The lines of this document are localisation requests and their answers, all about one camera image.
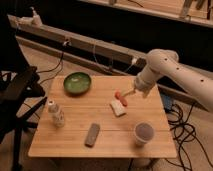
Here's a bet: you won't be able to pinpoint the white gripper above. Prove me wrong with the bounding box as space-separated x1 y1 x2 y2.
121 65 158 99

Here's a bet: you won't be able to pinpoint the clear plastic bottle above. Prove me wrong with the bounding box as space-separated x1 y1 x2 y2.
48 100 65 127

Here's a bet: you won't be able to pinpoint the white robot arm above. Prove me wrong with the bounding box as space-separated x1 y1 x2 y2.
123 49 213 113

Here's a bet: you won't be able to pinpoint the white spray bottle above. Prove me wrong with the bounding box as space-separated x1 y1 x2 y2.
31 7 42 27

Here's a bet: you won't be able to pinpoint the white sponge block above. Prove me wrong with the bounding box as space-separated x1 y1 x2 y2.
110 100 126 117

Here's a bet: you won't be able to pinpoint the wooden table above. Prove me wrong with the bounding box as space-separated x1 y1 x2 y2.
28 76 177 158

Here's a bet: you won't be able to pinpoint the blue box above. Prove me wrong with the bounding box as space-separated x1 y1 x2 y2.
161 94 173 111

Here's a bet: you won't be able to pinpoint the white paper cup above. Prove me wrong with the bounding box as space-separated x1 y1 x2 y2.
133 123 154 147

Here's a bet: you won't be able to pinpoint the grey remote control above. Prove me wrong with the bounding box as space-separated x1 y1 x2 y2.
84 123 100 147

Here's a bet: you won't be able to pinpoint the green bowl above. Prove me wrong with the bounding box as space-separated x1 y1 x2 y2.
63 72 91 95

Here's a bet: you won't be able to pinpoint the black chair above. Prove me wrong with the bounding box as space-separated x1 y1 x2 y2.
0 12 47 171

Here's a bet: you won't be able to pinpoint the black floor cables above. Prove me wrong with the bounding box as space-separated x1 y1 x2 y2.
165 103 213 171

